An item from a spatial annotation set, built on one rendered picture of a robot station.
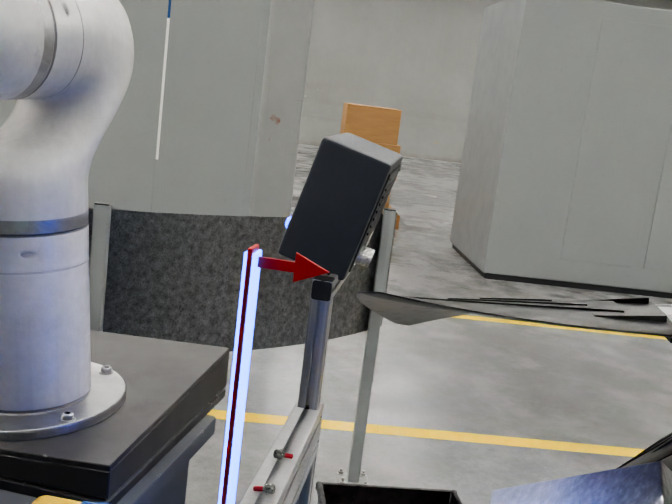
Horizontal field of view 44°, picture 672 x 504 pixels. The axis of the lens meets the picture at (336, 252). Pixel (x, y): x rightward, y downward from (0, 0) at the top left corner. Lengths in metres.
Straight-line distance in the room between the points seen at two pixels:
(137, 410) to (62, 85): 0.33
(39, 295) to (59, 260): 0.04
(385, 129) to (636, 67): 2.77
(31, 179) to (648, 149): 6.52
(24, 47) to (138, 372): 0.39
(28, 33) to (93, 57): 0.08
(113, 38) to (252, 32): 5.71
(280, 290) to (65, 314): 1.68
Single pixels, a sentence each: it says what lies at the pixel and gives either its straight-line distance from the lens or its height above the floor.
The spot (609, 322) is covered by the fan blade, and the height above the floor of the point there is 1.19.
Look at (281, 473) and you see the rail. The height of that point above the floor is 0.86.
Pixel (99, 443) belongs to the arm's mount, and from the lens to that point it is 0.82.
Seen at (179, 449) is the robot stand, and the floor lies 0.93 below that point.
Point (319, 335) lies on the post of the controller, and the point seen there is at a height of 0.97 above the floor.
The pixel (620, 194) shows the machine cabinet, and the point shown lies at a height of 0.81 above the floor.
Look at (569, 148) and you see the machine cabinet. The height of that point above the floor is 1.12.
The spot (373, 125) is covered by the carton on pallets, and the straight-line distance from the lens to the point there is 8.66.
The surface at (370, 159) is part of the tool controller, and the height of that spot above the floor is 1.23.
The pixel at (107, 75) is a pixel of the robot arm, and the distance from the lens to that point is 0.86.
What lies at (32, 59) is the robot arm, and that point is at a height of 1.32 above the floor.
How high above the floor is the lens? 1.32
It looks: 11 degrees down
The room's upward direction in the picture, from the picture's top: 7 degrees clockwise
